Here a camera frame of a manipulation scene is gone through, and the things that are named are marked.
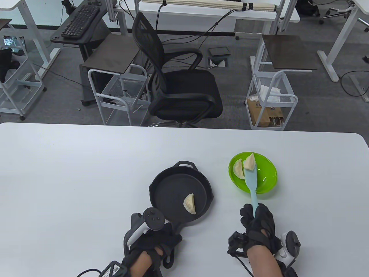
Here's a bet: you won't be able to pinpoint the person's left hand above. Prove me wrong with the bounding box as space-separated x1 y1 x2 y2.
124 213 183 269

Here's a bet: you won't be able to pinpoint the person's right hand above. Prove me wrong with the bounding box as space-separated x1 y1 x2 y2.
240 203 282 255

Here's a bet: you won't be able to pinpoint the pale fried dumpling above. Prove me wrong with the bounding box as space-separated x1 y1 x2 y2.
233 159 245 180
184 193 197 215
244 153 257 171

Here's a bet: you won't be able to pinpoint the light blue dessert spatula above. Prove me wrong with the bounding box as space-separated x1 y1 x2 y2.
244 166 260 218

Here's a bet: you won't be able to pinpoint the green plastic bowl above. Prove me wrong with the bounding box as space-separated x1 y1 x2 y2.
228 152 278 199

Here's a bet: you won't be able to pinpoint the black cast iron frying pan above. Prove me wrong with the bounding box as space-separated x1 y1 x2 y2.
149 161 214 269

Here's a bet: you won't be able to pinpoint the person's right forearm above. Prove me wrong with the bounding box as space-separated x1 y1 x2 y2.
247 245 284 277

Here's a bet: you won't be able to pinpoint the person's left forearm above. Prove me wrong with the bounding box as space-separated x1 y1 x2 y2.
130 254 156 277

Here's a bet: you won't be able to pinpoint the black and white left controller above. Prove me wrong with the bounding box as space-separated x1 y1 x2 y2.
127 208 167 246

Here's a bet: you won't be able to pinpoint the black and white controller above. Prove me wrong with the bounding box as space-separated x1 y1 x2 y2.
127 208 167 246
274 231 301 267

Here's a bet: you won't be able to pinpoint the black and white right controller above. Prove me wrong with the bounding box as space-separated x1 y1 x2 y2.
274 231 301 267

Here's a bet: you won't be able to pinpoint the black left wrist device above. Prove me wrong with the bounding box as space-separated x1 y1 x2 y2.
101 261 129 277

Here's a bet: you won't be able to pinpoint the brown paper bag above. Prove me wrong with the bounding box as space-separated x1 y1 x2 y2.
246 98 284 127

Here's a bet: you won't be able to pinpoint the white papers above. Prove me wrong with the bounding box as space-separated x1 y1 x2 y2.
249 85 281 103

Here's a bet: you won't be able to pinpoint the black mesh office chair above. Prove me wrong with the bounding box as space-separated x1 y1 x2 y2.
132 12 223 128

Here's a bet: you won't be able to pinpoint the floor socket box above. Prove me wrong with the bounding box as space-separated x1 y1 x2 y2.
208 57 229 68

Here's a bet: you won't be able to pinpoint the dark brown side table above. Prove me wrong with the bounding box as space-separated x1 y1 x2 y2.
249 35 318 72

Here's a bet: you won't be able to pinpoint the white cart left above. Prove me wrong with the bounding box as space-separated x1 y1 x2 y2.
80 34 141 107

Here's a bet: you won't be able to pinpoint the white desk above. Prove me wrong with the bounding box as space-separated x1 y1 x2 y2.
105 0 301 36
0 0 61 81
317 0 369 103

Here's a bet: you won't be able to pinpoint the dark keyboard stand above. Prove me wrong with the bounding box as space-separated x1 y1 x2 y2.
50 0 112 62

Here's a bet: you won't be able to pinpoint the black bag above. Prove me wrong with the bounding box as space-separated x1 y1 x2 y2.
295 0 320 17

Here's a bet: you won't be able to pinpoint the office chair wheel base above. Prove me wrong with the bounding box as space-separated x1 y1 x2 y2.
319 0 355 25

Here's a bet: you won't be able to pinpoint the black keyboard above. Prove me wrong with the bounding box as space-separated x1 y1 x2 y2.
61 4 100 40

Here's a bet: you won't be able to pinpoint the black cloth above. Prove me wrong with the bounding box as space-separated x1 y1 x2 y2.
0 48 20 83

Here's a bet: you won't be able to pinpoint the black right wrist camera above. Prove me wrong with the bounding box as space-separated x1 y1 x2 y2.
228 232 248 257

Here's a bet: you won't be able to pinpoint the black wrist device cable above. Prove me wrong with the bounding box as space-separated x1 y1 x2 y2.
76 268 103 277

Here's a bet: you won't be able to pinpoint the white wire cart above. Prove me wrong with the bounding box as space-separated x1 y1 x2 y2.
87 64 151 127
0 19 47 121
246 43 298 131

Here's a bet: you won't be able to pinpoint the aluminium frame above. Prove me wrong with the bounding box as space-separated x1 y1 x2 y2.
105 0 119 23

